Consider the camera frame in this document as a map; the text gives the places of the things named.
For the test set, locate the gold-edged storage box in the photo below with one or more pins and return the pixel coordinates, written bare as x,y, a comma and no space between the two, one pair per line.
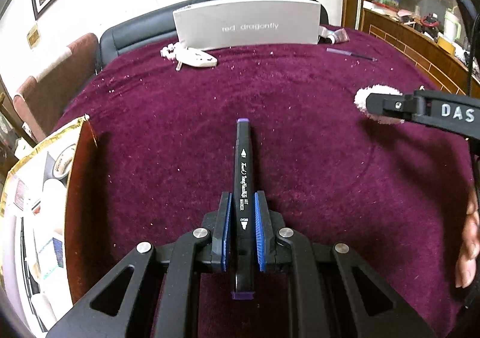
80,192

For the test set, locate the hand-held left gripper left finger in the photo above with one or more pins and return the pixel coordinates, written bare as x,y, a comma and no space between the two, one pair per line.
225,233

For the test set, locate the brown armchair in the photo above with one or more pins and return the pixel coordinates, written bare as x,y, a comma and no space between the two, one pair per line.
56,90

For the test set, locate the grey shoe box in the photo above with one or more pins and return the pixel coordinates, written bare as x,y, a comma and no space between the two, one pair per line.
247,23

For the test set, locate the white jug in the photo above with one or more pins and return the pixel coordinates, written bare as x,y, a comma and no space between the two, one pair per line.
453,23

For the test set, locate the large white bottle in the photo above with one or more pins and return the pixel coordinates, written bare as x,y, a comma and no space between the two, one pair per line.
43,306

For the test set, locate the wooden cabinet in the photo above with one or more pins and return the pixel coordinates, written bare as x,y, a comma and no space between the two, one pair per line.
405,42

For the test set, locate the small white barcode box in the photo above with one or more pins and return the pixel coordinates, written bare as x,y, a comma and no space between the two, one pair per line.
50,255

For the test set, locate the person's right hand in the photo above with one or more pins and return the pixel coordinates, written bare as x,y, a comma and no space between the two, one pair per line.
470,248

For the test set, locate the small clear bottle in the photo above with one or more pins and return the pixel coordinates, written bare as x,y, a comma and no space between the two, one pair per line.
340,35

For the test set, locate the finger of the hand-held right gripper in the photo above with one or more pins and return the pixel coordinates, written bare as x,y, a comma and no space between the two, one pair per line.
386,105

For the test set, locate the gold wall plaque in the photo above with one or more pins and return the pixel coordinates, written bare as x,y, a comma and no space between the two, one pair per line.
33,36

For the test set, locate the black marker purple cap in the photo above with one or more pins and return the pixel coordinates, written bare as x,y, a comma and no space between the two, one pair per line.
243,173

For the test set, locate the white round container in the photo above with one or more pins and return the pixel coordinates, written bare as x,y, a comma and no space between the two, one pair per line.
54,193

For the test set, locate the yellow box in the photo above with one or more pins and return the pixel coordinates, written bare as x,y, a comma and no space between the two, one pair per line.
446,45

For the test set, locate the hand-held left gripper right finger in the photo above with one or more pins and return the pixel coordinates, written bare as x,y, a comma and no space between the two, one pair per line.
258,233

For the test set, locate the tape roll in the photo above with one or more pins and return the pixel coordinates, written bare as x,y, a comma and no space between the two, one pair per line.
62,162

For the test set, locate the clear purple pen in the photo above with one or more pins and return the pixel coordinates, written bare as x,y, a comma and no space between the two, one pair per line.
345,52

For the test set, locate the red black appliance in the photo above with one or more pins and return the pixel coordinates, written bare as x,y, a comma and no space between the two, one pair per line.
429,21

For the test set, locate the black leather sofa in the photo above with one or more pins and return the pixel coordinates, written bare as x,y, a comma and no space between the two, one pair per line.
142,31

